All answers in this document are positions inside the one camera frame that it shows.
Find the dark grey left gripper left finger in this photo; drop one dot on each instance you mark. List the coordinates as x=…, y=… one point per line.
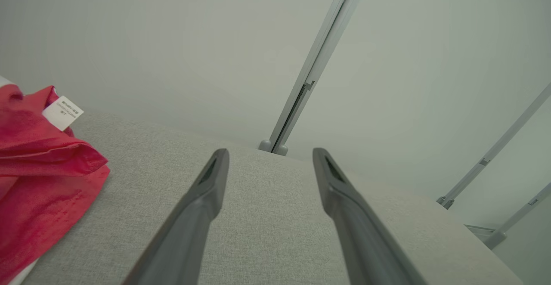
x=189, y=233

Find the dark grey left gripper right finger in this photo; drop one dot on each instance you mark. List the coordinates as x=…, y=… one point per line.
x=366, y=242

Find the red white basketball jersey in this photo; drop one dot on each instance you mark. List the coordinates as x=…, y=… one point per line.
x=43, y=168

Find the thin grey metal post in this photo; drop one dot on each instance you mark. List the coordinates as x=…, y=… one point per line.
x=516, y=218
x=495, y=149

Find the grey metal partition post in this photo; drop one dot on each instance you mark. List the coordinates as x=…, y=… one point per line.
x=318, y=57

